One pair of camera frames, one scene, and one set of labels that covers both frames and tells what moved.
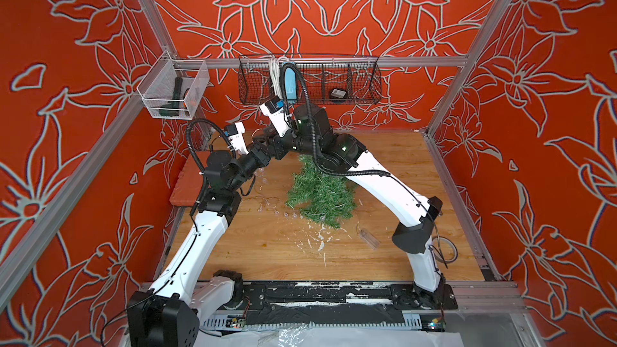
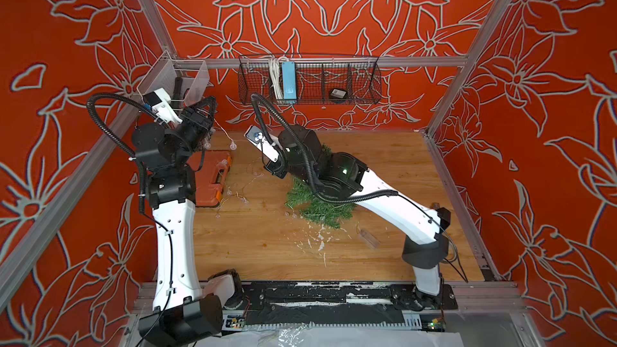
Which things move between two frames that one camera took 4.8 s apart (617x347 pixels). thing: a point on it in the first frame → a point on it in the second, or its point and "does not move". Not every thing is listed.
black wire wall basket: (321, 79) does not move
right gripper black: (275, 143) → (274, 169)
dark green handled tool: (172, 108) does not move
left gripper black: (259, 157) → (191, 117)
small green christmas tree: (332, 198) does not move
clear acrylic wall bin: (173, 87) does not move
